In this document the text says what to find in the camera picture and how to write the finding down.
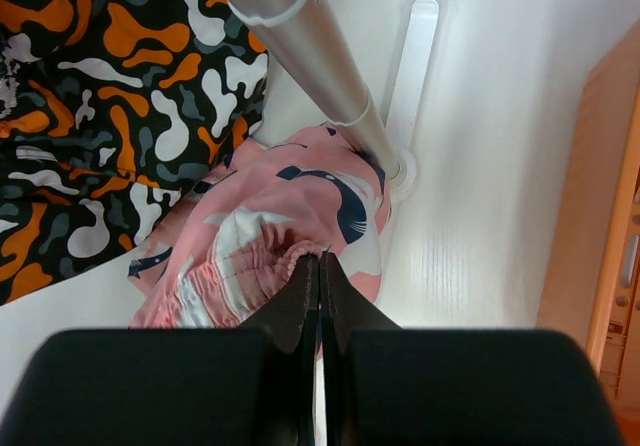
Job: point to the orange black camouflage shorts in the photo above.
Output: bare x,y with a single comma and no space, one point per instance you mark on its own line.
111,111

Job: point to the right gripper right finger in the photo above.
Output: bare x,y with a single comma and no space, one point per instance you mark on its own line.
386,385

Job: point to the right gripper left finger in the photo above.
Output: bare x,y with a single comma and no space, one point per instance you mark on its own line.
249,385

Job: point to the pink shark print shorts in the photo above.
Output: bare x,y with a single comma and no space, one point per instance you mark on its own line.
234,241

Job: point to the orange plastic basket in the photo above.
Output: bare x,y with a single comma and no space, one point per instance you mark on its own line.
591,289

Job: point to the metal clothes rack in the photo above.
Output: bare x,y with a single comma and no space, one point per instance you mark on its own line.
306,40

